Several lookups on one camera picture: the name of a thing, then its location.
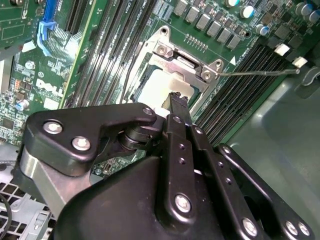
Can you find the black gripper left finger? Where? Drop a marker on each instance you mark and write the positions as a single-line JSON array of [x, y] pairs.
[[82, 125]]

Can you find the silver CPU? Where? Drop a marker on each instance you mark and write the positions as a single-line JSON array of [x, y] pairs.
[[162, 87]]

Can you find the metal socket cover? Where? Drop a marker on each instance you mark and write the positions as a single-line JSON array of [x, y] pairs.
[[167, 67]]

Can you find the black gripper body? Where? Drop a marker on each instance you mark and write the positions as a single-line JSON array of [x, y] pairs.
[[112, 212]]

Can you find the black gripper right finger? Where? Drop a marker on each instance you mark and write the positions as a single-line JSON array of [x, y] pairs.
[[215, 170]]

